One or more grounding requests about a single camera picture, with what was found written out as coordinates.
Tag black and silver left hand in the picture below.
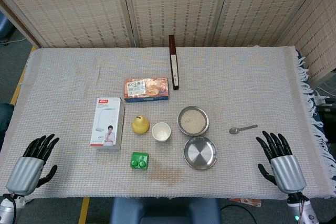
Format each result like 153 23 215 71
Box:
5 133 60 196

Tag black and silver right hand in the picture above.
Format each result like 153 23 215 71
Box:
256 130 307 195

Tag metal spoon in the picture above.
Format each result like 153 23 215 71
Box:
229 124 258 135

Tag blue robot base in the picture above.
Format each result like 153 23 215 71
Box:
109 197 221 224

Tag steel bowl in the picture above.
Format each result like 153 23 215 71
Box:
177 105 210 137

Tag white paper cup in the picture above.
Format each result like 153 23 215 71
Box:
151 122 172 143

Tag orange printed package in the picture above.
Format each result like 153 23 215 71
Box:
228 198 263 208

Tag black equipment box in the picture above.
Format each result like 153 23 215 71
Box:
314 98 336 141

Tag empty steel plate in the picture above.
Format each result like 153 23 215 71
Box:
183 136 218 170

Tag white desk lamp box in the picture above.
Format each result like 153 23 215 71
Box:
89 97 125 151

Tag beige woven tablecloth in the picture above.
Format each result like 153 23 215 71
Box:
0 45 336 200

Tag green toy building block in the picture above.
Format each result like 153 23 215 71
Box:
130 152 150 169

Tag yellow pear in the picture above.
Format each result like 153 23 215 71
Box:
131 115 150 135

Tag woven folding screen panel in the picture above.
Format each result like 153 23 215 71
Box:
275 0 336 83
212 0 326 48
120 0 232 48
0 0 134 49

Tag orange and blue cookie box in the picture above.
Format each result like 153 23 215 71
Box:
123 77 170 103

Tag blue office chair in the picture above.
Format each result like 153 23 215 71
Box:
0 11 15 40

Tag dark red narrow box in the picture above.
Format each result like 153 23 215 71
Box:
168 35 181 91

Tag black floor cable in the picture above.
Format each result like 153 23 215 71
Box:
220 202 263 224

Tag white cables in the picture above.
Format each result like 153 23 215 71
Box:
312 82 336 104

